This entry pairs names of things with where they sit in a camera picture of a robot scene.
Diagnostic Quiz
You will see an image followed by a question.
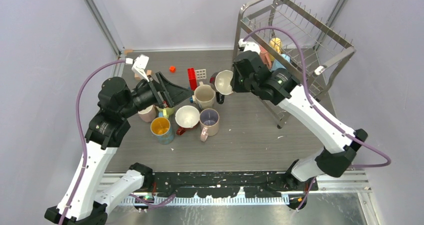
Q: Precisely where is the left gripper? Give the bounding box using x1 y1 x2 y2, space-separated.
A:
119 71 194 119

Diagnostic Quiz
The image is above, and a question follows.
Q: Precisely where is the pale yellow mug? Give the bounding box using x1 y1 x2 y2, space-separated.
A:
157 107 176 119

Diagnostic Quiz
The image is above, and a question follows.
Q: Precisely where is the dark red cup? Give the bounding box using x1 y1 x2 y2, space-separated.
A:
175 105 200 136

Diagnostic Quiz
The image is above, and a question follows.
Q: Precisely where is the black glossy mug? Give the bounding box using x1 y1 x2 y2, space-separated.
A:
209 70 234 105

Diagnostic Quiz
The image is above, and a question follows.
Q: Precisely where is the cream floral mug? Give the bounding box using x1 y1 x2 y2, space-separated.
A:
192 81 216 110

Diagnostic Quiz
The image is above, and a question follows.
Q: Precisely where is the pink faceted mug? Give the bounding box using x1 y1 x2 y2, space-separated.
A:
137 105 157 123

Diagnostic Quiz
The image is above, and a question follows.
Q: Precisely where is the blue patterned mug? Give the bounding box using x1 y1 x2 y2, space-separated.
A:
150 112 175 145

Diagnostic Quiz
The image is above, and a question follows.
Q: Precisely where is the light blue cup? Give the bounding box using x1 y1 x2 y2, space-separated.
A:
272 53 292 71

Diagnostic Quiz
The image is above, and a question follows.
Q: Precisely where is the pink cup rack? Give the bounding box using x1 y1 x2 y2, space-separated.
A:
199 108 220 142

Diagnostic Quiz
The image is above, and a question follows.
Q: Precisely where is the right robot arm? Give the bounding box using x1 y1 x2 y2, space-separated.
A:
230 51 368 190

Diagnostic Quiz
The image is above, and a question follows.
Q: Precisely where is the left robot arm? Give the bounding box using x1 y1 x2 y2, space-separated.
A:
44 72 193 225

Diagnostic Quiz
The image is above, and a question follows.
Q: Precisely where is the steel dish rack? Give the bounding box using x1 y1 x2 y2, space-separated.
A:
230 0 357 130

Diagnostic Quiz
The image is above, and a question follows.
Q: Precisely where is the small salmon cup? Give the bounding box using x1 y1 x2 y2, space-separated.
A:
259 45 273 70

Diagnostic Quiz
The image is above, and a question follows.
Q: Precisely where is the red duplo block tower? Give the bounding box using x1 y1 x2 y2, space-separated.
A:
187 67 198 91

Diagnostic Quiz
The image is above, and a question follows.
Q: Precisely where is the orange cube far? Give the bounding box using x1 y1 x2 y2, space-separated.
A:
169 66 177 73

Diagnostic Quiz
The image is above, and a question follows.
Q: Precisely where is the white window grid piece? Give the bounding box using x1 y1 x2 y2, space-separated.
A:
194 69 207 80

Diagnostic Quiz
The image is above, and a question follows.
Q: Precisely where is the small tan wooden cube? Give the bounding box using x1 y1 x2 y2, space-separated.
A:
134 74 141 81

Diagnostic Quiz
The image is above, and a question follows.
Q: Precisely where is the small yellow cup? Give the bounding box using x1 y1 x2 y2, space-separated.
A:
268 37 283 54

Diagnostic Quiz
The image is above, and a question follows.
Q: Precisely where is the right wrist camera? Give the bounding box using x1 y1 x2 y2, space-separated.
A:
237 38 261 55

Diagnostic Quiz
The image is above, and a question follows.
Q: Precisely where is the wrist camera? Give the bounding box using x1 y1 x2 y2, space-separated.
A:
237 38 261 55
125 54 150 82

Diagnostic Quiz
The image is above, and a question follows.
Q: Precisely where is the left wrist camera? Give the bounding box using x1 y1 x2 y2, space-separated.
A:
125 54 150 82

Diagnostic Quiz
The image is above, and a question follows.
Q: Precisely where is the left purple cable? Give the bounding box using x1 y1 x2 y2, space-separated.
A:
57 59 133 225

